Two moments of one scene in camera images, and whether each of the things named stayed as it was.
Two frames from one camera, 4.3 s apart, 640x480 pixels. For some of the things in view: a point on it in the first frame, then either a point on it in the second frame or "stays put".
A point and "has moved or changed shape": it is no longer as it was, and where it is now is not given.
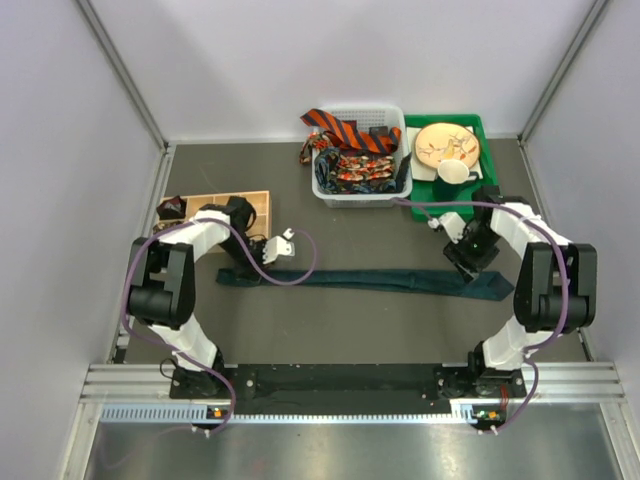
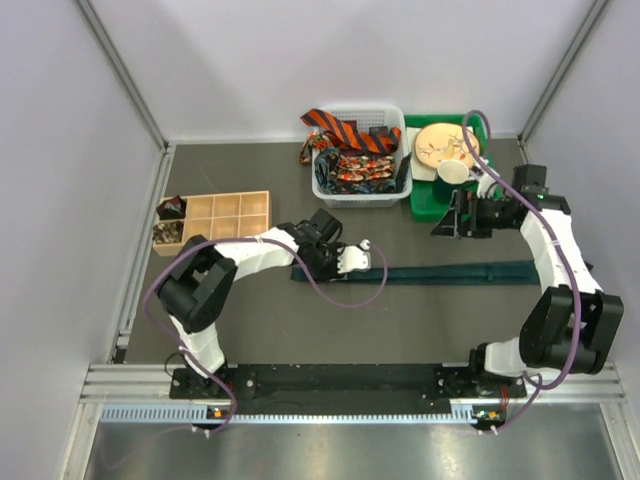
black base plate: x=350 y=387 stays put
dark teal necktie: x=484 y=286 has moved or changed shape
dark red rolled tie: x=170 y=209 stays put
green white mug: x=452 y=173 stays put
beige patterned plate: x=444 y=141 stays put
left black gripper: x=258 y=263 -> x=331 y=272
